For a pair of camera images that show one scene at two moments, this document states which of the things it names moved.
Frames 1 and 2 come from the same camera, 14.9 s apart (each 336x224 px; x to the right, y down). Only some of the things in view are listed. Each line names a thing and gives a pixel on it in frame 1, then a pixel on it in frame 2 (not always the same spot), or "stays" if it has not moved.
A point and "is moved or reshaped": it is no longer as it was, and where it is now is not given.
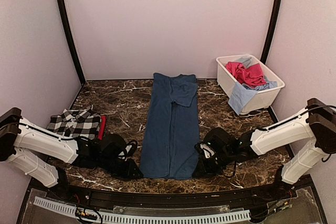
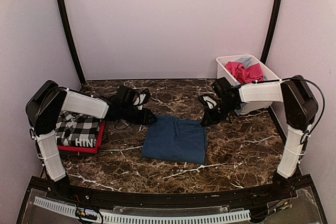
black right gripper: (201, 167) to (207, 114)
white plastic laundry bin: (249, 71) stays
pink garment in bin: (251, 75) stays
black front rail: (167, 200) stays
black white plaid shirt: (84, 124) stays
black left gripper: (129, 170) to (144, 119)
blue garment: (171, 148) is moved or reshaped
